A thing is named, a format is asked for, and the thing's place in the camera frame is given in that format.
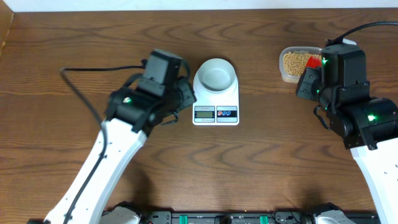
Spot white digital kitchen scale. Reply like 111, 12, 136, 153
192, 74, 240, 126

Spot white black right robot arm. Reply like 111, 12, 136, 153
296, 44, 397, 223

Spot clear plastic container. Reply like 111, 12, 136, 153
279, 47, 322, 83

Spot grey round bowl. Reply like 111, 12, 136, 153
196, 58, 237, 91

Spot orange measuring scoop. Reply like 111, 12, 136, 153
305, 55, 322, 68

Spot yellow soybeans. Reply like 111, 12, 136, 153
282, 52, 318, 76

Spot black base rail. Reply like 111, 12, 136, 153
102, 202, 381, 224

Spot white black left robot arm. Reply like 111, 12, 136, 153
28, 73, 196, 223

